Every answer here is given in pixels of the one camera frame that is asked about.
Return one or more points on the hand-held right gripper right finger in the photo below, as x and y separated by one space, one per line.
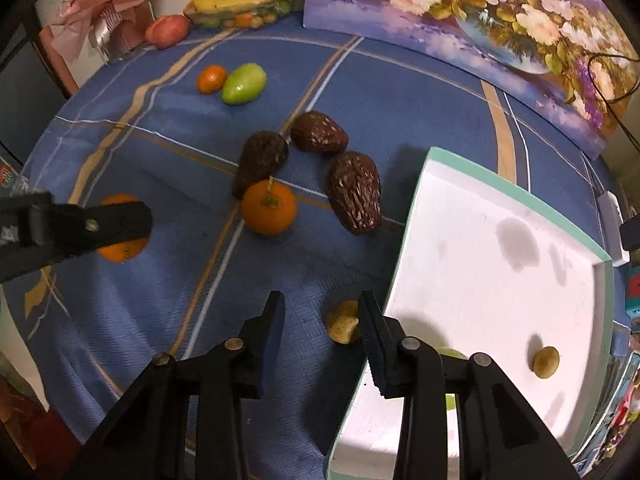
375 355

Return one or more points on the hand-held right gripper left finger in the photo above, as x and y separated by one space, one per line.
272 352

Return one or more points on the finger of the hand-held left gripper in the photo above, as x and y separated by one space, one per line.
100 227

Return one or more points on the small tan round fruit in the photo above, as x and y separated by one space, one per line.
341 330
545 361

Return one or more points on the small green fruit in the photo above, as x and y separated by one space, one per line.
452 402

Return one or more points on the white tray with green rim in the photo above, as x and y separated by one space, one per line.
475 280

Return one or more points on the orange tangerine with stem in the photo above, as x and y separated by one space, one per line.
268 212

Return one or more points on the large green mango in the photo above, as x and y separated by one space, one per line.
243 84

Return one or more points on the printed packet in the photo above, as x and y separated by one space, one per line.
10 177

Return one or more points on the red apple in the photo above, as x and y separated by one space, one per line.
166 31

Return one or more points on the pink flower bouquet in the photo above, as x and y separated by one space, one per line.
95 5

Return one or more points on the blue plaid tablecloth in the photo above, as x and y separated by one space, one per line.
375 90

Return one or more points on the teal box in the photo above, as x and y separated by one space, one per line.
634 295

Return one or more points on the white power strip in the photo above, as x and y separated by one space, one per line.
611 220

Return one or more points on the flower painting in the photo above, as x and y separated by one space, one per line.
450 10

